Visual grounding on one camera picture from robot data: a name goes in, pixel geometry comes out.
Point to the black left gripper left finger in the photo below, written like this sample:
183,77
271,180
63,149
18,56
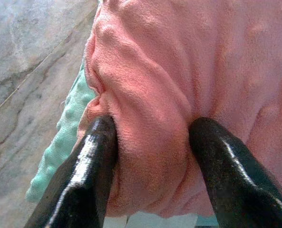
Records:
83,180

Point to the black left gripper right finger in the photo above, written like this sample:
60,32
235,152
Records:
233,185

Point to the pink dimpled pillow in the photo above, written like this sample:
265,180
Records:
169,71

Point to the teal dimpled mat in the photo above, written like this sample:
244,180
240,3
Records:
67,133

